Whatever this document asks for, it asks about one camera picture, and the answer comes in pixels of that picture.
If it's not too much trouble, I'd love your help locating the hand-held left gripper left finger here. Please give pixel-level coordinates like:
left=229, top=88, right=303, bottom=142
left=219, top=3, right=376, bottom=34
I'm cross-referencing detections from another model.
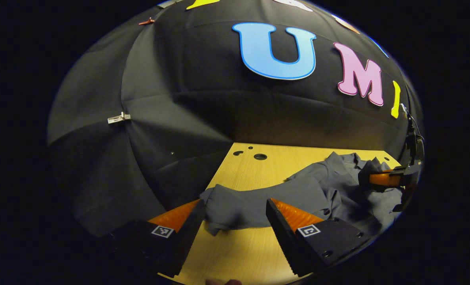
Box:
left=108, top=199, right=206, bottom=277

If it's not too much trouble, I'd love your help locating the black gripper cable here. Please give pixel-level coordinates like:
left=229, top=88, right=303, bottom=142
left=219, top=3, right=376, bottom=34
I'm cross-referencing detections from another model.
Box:
left=400, top=103, right=423, bottom=139

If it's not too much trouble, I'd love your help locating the silver clip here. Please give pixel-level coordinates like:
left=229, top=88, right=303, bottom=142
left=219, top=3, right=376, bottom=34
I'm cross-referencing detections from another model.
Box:
left=108, top=112, right=131, bottom=124

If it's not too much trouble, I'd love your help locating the black backdrop cloth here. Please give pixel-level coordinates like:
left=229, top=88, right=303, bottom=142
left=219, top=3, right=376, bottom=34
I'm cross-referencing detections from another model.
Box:
left=47, top=0, right=423, bottom=238

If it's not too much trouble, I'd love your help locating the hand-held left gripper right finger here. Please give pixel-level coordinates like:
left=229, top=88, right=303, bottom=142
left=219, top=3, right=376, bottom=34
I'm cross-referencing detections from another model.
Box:
left=266, top=198, right=372, bottom=277

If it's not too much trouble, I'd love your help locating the grey button shirt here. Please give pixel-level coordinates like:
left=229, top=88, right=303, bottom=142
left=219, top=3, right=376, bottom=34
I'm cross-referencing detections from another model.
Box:
left=199, top=152, right=404, bottom=238

